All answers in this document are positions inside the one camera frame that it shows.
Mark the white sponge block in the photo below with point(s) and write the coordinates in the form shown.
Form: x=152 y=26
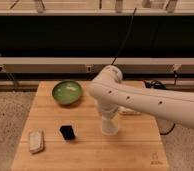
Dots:
x=36 y=141

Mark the green bowl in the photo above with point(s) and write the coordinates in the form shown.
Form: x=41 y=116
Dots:
x=67 y=92

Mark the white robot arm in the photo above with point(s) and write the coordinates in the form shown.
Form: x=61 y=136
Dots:
x=109 y=92

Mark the black eraser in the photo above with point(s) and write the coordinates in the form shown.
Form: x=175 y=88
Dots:
x=67 y=132

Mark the left wall outlet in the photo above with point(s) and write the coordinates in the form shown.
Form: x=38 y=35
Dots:
x=2 y=69

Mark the white wall outlet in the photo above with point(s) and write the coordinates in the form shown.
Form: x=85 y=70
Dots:
x=89 y=69

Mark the right wall outlet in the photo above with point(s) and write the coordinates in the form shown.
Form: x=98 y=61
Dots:
x=176 y=67

